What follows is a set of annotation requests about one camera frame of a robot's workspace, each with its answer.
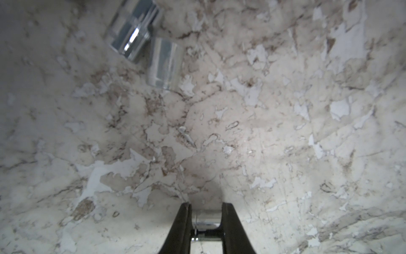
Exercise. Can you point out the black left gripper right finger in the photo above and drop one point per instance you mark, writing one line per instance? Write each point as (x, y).
(234, 238)

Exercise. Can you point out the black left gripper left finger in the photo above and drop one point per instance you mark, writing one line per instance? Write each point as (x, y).
(178, 240)

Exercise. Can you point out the lone chrome socket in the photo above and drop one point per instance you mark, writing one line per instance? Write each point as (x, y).
(206, 225)

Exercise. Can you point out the small chrome socket beside pair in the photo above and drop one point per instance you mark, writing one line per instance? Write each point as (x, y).
(165, 64)

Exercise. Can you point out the small chrome socket pair left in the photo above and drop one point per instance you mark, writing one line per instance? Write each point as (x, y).
(132, 27)

